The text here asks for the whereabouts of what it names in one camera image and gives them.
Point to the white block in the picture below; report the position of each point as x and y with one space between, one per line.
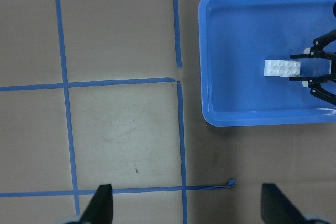
274 68
291 68

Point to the blue plastic tray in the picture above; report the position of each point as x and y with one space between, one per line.
236 37

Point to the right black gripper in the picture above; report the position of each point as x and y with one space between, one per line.
317 51

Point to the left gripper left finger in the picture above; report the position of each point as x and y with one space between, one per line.
100 208

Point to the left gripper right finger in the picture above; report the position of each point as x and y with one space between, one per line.
277 208

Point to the brown paper table cover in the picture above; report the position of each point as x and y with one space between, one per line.
107 91

